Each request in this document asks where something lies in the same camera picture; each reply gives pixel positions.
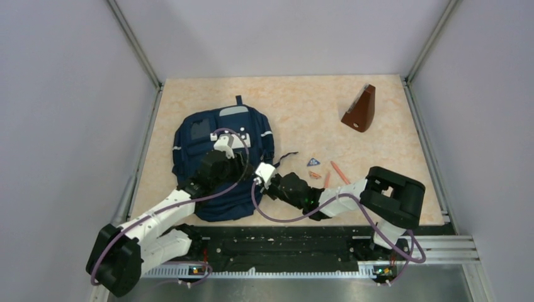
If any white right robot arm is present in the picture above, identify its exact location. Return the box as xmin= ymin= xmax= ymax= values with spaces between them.
xmin=254 ymin=163 xmax=426 ymax=259

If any small orange eraser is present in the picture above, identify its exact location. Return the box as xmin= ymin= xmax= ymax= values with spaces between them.
xmin=309 ymin=171 xmax=322 ymax=179

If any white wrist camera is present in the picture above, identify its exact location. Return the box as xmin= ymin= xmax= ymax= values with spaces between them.
xmin=254 ymin=162 xmax=276 ymax=188
xmin=210 ymin=133 xmax=237 ymax=159

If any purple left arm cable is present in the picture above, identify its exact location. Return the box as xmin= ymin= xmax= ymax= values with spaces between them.
xmin=89 ymin=127 xmax=251 ymax=288

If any navy blue student backpack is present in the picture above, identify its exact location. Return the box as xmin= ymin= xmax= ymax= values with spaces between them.
xmin=172 ymin=96 xmax=275 ymax=222

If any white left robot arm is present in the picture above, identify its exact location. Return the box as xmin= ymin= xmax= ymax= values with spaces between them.
xmin=86 ymin=150 xmax=252 ymax=297

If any brown wooden metronome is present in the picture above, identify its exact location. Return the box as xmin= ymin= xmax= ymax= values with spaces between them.
xmin=341 ymin=83 xmax=376 ymax=133

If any orange pen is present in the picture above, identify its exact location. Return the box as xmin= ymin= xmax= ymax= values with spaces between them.
xmin=330 ymin=161 xmax=351 ymax=184
xmin=324 ymin=172 xmax=331 ymax=188

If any aluminium frame rail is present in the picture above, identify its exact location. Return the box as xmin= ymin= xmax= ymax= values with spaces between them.
xmin=144 ymin=236 xmax=479 ymax=279

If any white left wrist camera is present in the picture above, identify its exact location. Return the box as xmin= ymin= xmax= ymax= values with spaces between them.
xmin=210 ymin=133 xmax=237 ymax=159

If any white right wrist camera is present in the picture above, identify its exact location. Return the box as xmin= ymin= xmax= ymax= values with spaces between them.
xmin=254 ymin=162 xmax=276 ymax=188

